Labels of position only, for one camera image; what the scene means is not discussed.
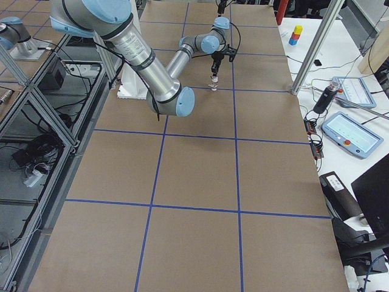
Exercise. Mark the blue block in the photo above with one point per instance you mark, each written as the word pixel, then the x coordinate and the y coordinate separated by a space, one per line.
pixel 292 42

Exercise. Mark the black water bottle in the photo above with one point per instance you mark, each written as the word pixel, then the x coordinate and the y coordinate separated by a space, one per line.
pixel 326 97

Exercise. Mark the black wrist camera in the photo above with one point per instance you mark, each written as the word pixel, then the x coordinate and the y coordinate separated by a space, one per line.
pixel 230 52

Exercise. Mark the reacher grabber stick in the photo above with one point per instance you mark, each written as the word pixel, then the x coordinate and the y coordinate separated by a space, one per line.
pixel 354 105

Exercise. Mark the white pedestal column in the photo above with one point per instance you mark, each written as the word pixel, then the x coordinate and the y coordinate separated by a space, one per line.
pixel 131 86

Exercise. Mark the near teach pendant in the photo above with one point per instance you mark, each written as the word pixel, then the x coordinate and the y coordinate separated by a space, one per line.
pixel 350 135

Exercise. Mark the far teach pendant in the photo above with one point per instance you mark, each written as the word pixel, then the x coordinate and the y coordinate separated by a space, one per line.
pixel 355 90

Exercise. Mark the yellow block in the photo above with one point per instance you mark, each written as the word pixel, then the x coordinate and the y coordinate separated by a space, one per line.
pixel 298 30

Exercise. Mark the red block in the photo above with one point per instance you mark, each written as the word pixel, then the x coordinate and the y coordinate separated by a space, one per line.
pixel 295 36

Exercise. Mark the black monitor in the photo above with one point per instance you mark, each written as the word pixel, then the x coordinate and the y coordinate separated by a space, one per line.
pixel 371 191

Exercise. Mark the teach pendant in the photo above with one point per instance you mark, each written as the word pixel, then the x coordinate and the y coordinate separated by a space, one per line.
pixel 350 135
pixel 355 90

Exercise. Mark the aluminium frame post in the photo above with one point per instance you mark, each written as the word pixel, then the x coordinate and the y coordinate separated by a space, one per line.
pixel 323 30

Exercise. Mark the white chrome PPR valve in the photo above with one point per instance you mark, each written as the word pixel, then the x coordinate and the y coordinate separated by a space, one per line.
pixel 213 86

